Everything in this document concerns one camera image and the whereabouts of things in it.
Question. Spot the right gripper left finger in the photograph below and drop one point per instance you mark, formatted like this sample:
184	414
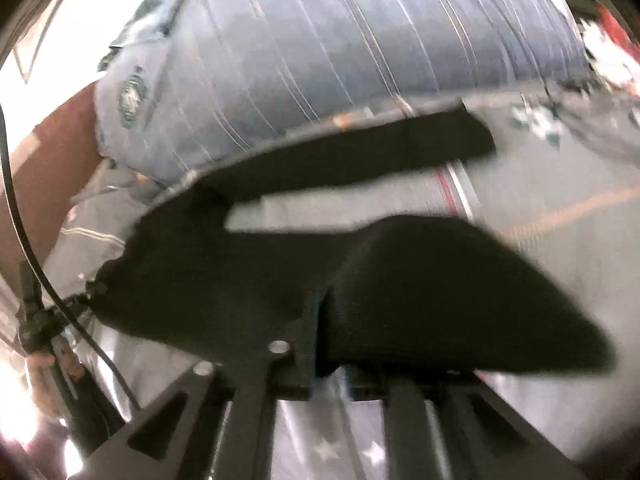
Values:
216	424

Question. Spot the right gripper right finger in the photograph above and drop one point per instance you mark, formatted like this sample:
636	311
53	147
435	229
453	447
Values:
456	427

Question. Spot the black pants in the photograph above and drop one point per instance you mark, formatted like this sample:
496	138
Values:
404	294

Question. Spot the left hand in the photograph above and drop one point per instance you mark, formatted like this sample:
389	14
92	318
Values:
37	363

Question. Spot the brown headboard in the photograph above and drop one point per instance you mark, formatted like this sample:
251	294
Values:
52	165

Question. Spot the grey patterned bed sheet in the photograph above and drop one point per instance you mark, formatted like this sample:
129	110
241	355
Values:
566	196

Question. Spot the teal cloth behind pillow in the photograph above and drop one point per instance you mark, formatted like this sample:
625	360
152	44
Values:
152	21

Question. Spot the blue plaid pillow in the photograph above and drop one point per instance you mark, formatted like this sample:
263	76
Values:
233	74

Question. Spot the red white bag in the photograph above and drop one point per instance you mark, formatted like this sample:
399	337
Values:
612	54

